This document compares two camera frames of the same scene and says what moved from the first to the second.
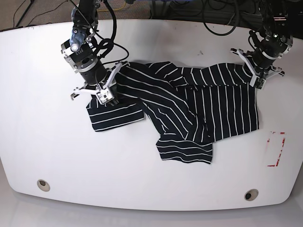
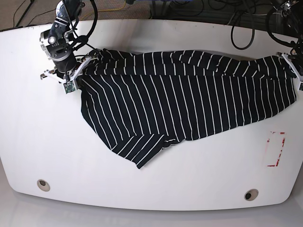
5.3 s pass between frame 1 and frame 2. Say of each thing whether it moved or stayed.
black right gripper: moved
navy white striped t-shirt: moved
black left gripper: moved
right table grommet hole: stayed
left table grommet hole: stayed
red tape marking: stayed
